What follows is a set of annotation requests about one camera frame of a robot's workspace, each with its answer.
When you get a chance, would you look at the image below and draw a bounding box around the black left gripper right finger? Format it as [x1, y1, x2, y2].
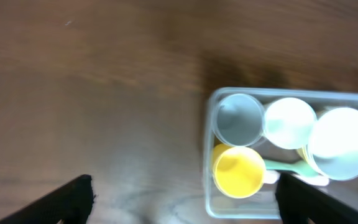
[275, 174, 358, 224]

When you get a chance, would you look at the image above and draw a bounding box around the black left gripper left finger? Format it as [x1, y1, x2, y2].
[0, 174, 95, 224]

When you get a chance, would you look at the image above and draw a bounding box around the mint green plastic spoon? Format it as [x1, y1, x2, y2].
[264, 159, 319, 177]

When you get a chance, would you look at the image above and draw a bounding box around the white plastic fork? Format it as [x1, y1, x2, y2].
[264, 170, 330, 187]

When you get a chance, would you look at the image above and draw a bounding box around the yellow plastic bowl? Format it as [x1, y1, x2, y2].
[296, 147, 308, 162]

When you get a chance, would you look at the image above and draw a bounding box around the yellow plastic cup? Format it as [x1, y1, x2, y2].
[211, 144, 266, 198]

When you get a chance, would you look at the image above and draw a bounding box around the white plastic bowl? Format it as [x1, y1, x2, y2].
[302, 107, 358, 181]

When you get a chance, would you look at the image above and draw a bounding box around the white plastic cup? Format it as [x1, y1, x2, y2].
[263, 97, 317, 150]

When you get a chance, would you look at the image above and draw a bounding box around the clear plastic container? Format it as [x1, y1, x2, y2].
[203, 87, 358, 219]

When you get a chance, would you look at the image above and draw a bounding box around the grey plastic cup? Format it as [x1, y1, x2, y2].
[212, 93, 265, 146]

